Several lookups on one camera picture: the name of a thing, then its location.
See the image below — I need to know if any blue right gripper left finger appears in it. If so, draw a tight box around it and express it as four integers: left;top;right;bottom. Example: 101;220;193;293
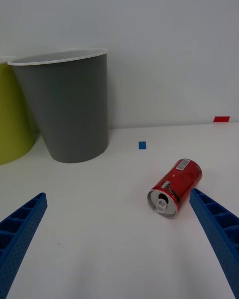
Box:
0;192;48;299

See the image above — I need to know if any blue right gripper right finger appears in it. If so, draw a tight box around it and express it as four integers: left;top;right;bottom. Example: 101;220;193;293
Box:
189;188;239;299

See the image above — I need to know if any red drink can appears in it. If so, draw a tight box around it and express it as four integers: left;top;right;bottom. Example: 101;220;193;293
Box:
147;158;203;219

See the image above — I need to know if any yellow-green plastic waste bin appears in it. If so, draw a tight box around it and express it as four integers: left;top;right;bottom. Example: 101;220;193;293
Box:
0;56;40;166

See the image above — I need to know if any grey plastic waste bin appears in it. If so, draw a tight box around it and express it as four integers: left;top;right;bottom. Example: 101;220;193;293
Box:
7;48;110;164

